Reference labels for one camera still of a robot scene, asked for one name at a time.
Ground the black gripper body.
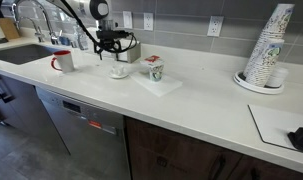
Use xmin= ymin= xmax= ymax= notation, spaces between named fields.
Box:
xmin=96 ymin=30 xmax=130 ymax=50

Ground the small white tea cup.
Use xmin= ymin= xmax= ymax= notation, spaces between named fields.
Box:
xmin=111 ymin=65 xmax=124 ymax=75

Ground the small white saucer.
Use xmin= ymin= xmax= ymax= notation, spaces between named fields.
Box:
xmin=107 ymin=71 xmax=129 ymax=79

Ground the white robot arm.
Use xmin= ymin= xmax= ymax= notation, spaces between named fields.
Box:
xmin=47 ymin=0 xmax=137 ymax=56

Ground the patterned paper cup with packets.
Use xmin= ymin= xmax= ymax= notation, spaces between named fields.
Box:
xmin=140 ymin=55 xmax=164 ymax=82

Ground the white napkin under paper cup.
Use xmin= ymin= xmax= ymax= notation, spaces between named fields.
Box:
xmin=130 ymin=72 xmax=183 ymax=97

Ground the steel napkin holder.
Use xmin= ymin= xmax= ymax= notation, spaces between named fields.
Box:
xmin=117 ymin=39 xmax=141 ymax=63

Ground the blue sponge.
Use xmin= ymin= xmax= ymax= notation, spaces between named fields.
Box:
xmin=59 ymin=36 xmax=71 ymax=46

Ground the white and red mug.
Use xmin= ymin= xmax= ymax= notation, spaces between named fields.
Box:
xmin=51 ymin=50 xmax=75 ymax=73

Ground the chrome sink faucet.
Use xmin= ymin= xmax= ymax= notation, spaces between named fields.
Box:
xmin=11 ymin=0 xmax=58 ymax=45

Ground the steel sink basin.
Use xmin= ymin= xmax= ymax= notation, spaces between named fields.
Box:
xmin=0 ymin=44 xmax=57 ymax=65

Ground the stainless steel dishwasher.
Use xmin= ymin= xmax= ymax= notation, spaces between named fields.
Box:
xmin=36 ymin=87 xmax=132 ymax=180

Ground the wooden cutting board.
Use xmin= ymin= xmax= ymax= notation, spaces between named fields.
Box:
xmin=0 ymin=18 xmax=20 ymax=40

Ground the dark wood lower cabinet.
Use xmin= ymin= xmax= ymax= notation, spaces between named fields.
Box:
xmin=125 ymin=117 xmax=303 ymax=180

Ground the white round tray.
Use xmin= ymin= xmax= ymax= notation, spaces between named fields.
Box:
xmin=233 ymin=71 xmax=284 ymax=95

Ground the short stack of paper cups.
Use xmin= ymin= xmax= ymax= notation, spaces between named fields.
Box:
xmin=243 ymin=38 xmax=284 ymax=87

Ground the white flat board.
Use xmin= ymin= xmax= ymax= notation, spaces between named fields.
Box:
xmin=248 ymin=105 xmax=303 ymax=152

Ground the small black object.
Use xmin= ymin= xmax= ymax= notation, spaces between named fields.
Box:
xmin=288 ymin=127 xmax=303 ymax=152

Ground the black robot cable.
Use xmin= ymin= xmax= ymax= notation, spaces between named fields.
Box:
xmin=57 ymin=0 xmax=139 ymax=56

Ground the white wall outlet left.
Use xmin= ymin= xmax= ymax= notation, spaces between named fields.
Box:
xmin=123 ymin=11 xmax=133 ymax=29

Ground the white wall outlet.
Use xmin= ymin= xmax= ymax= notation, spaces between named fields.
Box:
xmin=123 ymin=11 xmax=133 ymax=29
xmin=207 ymin=16 xmax=224 ymax=37
xmin=144 ymin=13 xmax=154 ymax=31

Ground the white wall outlet middle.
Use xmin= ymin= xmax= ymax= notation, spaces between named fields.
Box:
xmin=144 ymin=13 xmax=154 ymax=31

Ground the white wall outlet right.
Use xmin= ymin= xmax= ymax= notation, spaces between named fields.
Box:
xmin=207 ymin=16 xmax=224 ymax=37

